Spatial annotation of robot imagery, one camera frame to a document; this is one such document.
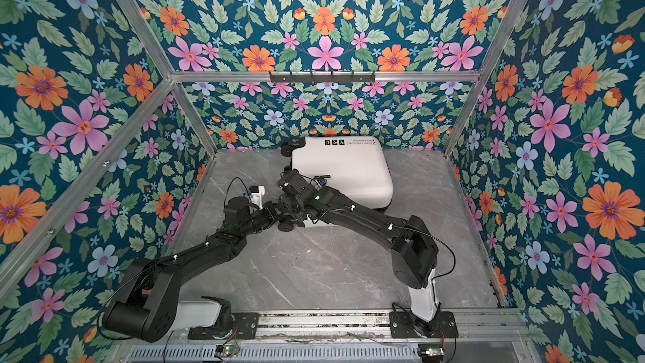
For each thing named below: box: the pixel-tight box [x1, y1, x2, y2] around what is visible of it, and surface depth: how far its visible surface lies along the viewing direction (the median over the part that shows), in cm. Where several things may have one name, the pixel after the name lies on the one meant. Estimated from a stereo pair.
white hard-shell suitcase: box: [289, 136, 394, 211], surface depth 93 cm
